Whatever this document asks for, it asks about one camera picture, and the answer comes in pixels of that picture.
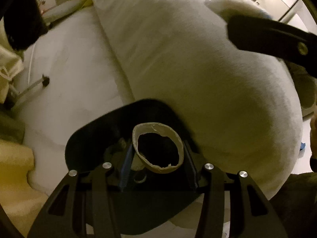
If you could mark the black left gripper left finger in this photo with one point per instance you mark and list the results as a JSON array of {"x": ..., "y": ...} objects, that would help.
[{"x": 63, "y": 214}]

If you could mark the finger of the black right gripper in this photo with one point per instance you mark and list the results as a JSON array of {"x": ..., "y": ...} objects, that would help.
[
  {"x": 251, "y": 34},
  {"x": 23, "y": 23}
]

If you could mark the yellow curtain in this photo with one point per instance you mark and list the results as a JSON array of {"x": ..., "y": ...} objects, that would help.
[{"x": 19, "y": 200}]

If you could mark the black plastic trash bin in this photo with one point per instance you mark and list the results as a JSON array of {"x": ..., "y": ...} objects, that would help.
[{"x": 139, "y": 207}]

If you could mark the grey bed with mattress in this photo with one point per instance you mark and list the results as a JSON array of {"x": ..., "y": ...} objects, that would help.
[{"x": 241, "y": 107}]

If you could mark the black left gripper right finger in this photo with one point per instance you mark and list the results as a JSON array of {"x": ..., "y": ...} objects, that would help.
[{"x": 251, "y": 214}]

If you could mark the grey cushioned stool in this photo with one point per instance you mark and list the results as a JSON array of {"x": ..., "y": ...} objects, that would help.
[{"x": 61, "y": 10}]

